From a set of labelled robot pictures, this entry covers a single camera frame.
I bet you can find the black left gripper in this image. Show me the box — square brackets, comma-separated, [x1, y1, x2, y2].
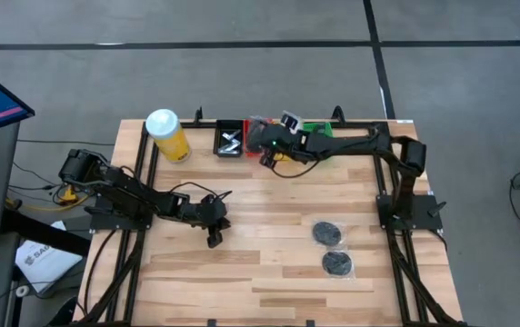
[182, 195, 232, 249]

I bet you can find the red plastic basket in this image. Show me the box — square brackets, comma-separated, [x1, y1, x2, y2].
[244, 116, 265, 159]

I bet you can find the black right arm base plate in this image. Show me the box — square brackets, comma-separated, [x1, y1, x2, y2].
[376, 193, 444, 232]

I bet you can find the yellow wipes canister white lid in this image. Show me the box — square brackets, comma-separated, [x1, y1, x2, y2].
[145, 107, 193, 164]

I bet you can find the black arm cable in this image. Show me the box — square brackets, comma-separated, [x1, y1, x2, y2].
[168, 181, 234, 201]
[268, 158, 320, 179]

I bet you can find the white printed booklet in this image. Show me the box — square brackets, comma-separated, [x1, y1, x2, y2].
[14, 220, 84, 294]

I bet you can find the yellow cable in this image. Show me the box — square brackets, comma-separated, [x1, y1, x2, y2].
[5, 185, 91, 213]

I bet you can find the green plastic basket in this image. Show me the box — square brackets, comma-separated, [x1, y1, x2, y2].
[307, 121, 334, 137]

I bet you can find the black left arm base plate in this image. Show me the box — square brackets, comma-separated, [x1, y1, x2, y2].
[89, 193, 156, 232]

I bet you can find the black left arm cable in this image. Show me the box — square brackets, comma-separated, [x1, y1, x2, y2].
[168, 181, 234, 201]

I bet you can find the bagged black round disc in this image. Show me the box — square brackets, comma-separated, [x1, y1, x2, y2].
[310, 220, 345, 249]
[319, 248, 355, 279]

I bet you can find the black aluminium table frame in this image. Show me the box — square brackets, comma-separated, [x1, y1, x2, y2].
[75, 118, 465, 327]

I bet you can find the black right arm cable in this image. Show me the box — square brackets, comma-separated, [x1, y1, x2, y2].
[268, 158, 320, 179]

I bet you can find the black plastic basket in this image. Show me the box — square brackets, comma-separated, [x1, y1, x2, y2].
[213, 118, 245, 159]

